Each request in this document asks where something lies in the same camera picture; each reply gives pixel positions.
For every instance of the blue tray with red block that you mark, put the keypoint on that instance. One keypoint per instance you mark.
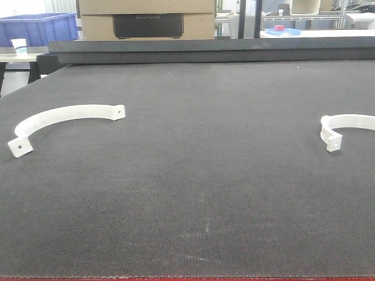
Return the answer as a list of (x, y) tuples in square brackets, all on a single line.
[(280, 30)]

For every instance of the side table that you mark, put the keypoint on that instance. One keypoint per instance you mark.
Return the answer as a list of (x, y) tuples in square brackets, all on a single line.
[(16, 72)]

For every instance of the dark grey board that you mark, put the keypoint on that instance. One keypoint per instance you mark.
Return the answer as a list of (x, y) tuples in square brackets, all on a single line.
[(214, 51)]

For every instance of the cardboard box with black print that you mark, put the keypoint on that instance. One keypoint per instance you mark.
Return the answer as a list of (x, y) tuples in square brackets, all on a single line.
[(146, 20)]

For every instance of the blue plastic crate background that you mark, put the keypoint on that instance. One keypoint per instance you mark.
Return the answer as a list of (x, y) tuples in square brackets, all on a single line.
[(39, 29)]

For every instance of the white curved clamp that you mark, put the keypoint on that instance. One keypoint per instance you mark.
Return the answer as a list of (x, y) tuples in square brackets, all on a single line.
[(329, 123), (21, 144)]

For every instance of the white paper cup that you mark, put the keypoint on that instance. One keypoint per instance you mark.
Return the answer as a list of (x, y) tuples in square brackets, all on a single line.
[(20, 47)]

